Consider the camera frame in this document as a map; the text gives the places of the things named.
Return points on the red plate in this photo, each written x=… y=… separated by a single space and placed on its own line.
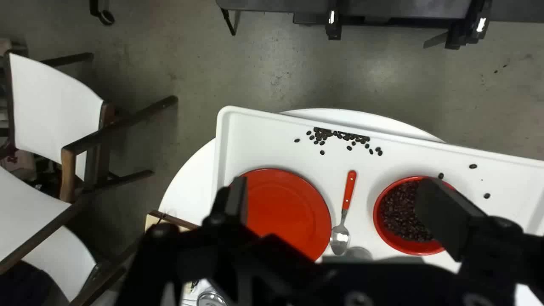
x=289 y=206

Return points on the wooden chair white seat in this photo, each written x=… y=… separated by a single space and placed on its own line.
x=60 y=117

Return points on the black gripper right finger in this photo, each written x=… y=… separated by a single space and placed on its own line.
x=448 y=214

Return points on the white plastic tray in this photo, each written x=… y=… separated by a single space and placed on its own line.
x=322 y=150

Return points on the red handled metal spoon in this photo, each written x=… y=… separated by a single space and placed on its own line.
x=340 y=235

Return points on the round white table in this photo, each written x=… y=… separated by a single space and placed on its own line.
x=191 y=192

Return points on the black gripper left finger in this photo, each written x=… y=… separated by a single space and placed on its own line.
x=228 y=211

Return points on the red bowl with coffee beans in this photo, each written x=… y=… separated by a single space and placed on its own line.
x=395 y=221

